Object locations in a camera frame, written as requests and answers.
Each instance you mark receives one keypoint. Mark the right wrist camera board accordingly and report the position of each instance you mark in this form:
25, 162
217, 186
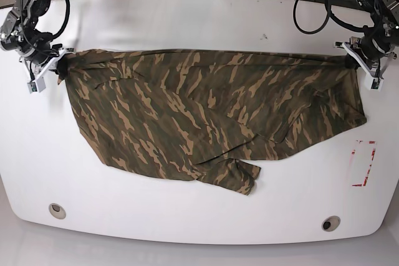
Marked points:
37, 85

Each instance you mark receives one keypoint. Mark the left table cable grommet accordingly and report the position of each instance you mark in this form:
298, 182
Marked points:
57, 211

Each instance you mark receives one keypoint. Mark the table cable grommet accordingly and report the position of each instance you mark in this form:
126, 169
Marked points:
331, 223
57, 211

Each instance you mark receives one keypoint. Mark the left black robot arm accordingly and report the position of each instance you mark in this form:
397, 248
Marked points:
384, 14

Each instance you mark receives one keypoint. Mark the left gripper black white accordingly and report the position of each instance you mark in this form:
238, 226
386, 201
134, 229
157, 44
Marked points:
366, 54

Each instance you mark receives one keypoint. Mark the camouflage t-shirt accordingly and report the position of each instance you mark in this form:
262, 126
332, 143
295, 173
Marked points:
206, 115

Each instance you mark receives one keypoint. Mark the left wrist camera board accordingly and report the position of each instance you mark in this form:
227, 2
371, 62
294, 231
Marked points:
377, 84

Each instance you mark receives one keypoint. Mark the right table cable grommet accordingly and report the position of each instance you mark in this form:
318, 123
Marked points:
331, 223

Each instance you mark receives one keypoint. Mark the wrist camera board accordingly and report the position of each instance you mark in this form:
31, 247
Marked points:
37, 85
377, 84

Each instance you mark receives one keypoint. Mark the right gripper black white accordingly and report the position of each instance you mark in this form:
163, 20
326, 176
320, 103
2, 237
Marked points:
38, 64

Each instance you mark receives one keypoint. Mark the red tape rectangle marking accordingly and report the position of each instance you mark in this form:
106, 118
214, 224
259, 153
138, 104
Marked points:
361, 162

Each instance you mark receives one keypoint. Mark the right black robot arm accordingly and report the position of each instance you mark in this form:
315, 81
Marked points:
35, 48

